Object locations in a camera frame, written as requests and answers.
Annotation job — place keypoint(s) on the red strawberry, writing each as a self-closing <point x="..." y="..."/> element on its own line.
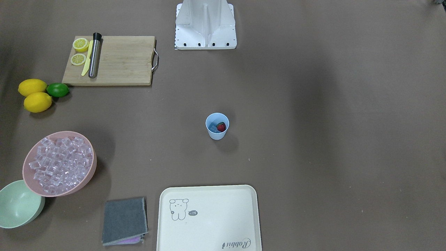
<point x="221" y="127"/>

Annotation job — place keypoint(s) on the ice cube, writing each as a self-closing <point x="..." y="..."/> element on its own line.
<point x="213" y="127"/>

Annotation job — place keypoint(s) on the light blue cup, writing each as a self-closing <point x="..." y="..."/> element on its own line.
<point x="217" y="117"/>

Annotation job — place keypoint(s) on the pile of clear ice cubes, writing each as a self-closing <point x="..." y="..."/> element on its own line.
<point x="62" y="164"/>

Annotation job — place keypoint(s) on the cream rabbit tray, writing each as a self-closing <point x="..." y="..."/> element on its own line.
<point x="209" y="218"/>

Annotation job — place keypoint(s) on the wooden cutting board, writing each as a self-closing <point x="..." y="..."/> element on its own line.
<point x="123" y="61"/>

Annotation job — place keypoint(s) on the grey folded cloth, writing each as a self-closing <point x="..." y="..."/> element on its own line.
<point x="125" y="222"/>

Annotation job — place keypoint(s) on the steel muddler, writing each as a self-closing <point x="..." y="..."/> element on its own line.
<point x="95" y="55"/>

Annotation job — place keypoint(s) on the yellow plastic knife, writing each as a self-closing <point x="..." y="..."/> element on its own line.
<point x="88" y="59"/>

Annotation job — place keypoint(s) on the lemon slice lower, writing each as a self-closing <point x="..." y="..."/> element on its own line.
<point x="78" y="59"/>

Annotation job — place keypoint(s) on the lemon slice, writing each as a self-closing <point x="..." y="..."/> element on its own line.
<point x="78" y="59"/>
<point x="80" y="45"/>

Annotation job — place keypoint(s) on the lemon slice upper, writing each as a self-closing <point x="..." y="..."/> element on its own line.
<point x="80" y="45"/>

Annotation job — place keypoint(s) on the pink bowl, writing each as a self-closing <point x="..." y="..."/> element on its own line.
<point x="83" y="181"/>

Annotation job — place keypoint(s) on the green lime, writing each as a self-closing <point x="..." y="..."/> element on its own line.
<point x="57" y="90"/>

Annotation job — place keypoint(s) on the yellow lemon lower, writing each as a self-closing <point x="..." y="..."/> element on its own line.
<point x="37" y="102"/>

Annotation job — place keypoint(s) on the yellow lemon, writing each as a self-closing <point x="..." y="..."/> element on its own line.
<point x="37" y="102"/>
<point x="30" y="86"/>

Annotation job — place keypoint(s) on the yellow lemon upper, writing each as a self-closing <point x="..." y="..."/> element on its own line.
<point x="30" y="86"/>

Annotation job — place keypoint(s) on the mint green bowl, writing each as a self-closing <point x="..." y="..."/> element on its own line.
<point x="19" y="205"/>

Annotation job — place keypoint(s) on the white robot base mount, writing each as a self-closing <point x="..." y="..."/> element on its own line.
<point x="205" y="25"/>

